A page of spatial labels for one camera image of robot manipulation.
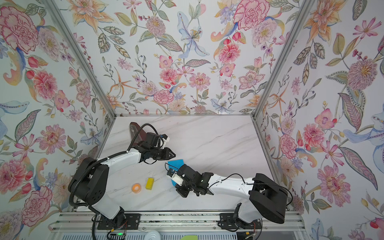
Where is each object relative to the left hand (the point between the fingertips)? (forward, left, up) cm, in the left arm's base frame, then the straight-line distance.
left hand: (176, 156), depth 88 cm
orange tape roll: (-13, +23, -9) cm, 28 cm away
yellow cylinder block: (-13, +15, -8) cm, 21 cm away
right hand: (-16, 0, -4) cm, 16 cm away
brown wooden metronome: (+15, +25, +8) cm, 31 cm away
